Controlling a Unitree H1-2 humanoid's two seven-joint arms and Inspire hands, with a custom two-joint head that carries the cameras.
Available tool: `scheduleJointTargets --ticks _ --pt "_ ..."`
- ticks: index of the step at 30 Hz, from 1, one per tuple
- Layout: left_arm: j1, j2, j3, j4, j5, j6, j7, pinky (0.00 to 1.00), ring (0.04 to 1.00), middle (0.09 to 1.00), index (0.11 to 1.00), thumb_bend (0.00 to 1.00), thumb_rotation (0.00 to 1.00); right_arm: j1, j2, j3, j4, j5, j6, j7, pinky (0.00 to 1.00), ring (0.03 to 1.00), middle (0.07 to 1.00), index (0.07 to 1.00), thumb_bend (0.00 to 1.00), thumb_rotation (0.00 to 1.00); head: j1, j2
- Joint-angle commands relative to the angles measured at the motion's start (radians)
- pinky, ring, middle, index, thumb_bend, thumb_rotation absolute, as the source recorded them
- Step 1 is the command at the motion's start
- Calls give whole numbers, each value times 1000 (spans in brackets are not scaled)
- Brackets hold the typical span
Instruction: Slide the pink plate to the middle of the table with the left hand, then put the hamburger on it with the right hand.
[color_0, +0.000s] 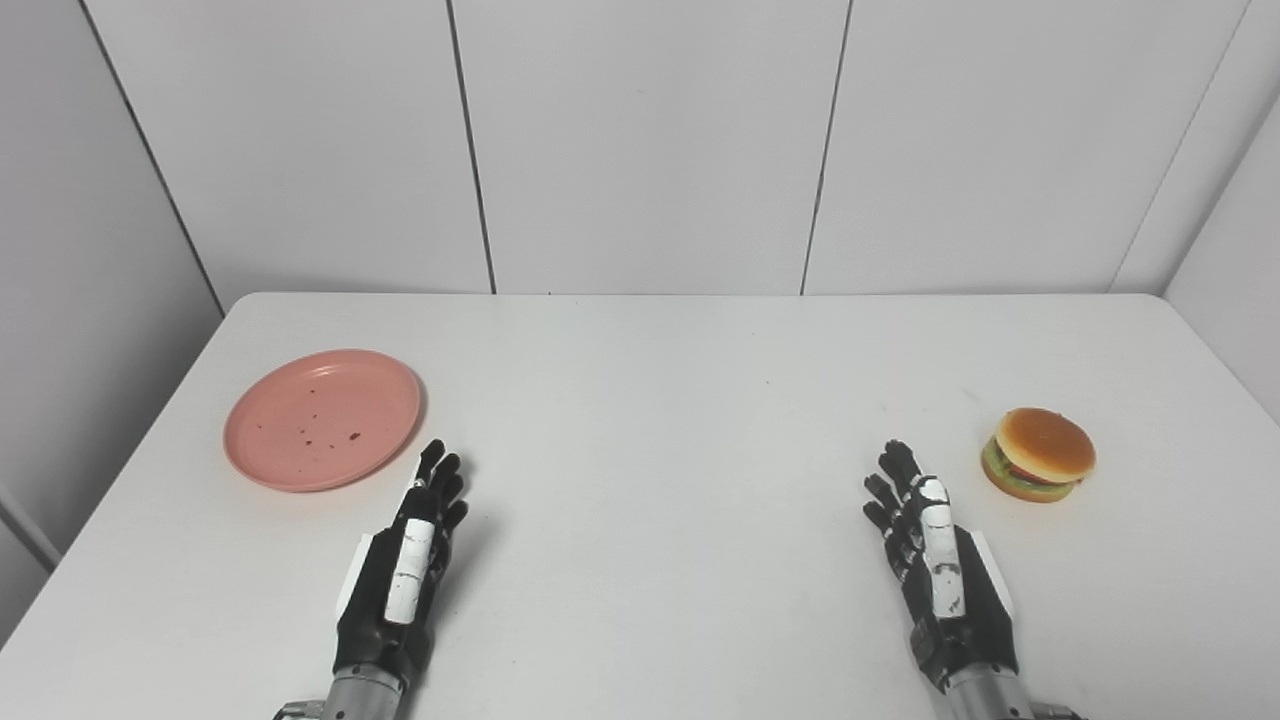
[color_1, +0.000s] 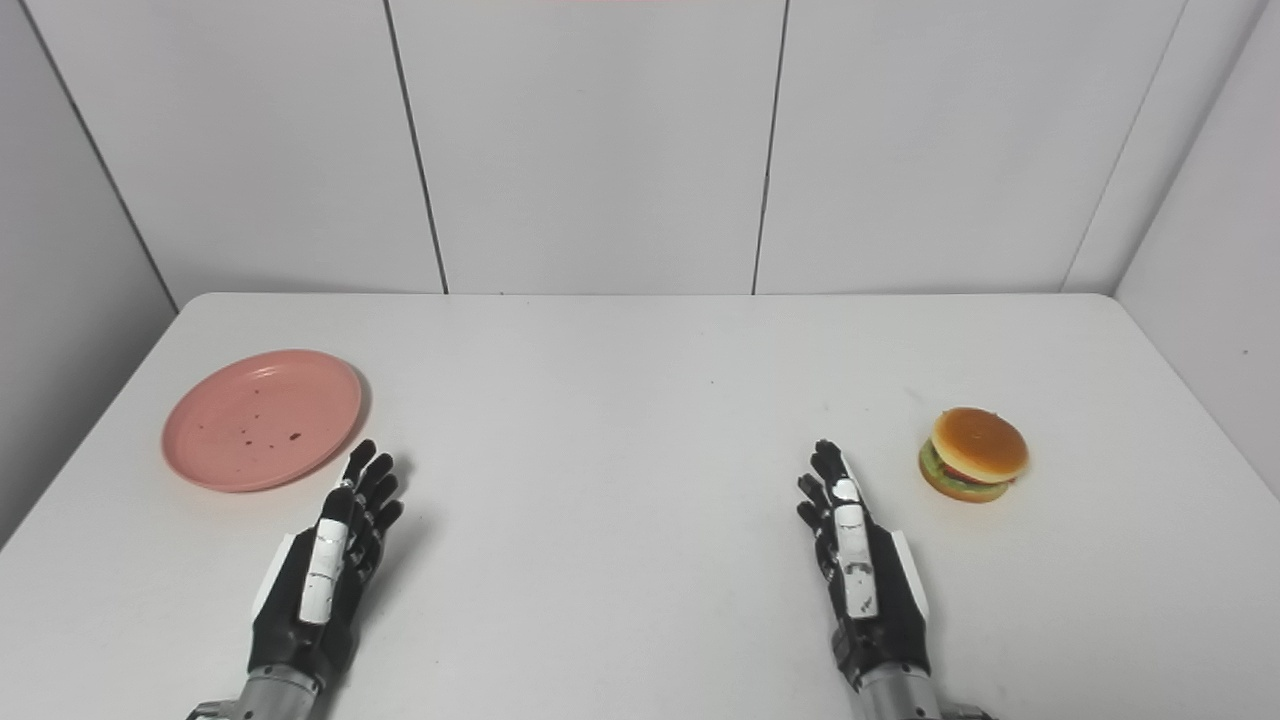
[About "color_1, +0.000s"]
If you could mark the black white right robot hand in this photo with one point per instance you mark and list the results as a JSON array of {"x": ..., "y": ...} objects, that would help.
[{"x": 868, "y": 585}]

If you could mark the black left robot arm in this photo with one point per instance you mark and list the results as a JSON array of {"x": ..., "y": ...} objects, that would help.
[{"x": 270, "y": 697}]

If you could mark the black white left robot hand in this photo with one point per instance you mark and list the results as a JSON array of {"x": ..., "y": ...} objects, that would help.
[{"x": 322, "y": 580}]

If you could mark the toy hamburger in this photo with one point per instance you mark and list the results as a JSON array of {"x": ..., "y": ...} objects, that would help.
[{"x": 974, "y": 454}]

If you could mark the pink round plate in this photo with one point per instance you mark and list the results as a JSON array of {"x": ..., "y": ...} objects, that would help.
[{"x": 262, "y": 419}]

